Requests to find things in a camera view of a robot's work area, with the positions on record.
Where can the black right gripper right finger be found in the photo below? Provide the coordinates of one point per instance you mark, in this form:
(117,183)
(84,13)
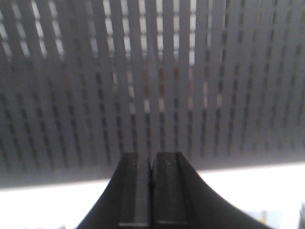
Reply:
(183,200)

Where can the black perforated pegboard panel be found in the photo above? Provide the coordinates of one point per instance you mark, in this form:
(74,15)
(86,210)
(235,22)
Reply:
(82,81)

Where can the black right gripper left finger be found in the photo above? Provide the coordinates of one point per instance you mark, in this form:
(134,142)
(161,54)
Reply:
(126,201)

